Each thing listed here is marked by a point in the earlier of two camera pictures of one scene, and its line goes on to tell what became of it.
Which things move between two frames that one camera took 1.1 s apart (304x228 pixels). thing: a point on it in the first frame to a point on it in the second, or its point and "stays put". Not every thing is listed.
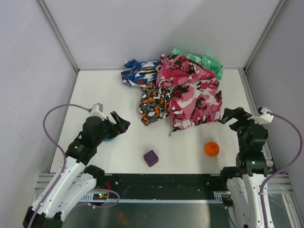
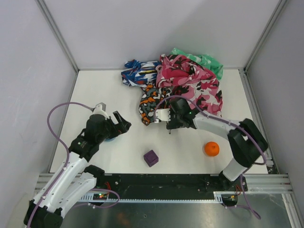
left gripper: [113, 126] stays put
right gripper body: [239, 119] to [173, 118]
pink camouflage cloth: [196, 97] stays put
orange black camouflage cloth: [154, 103] stays put
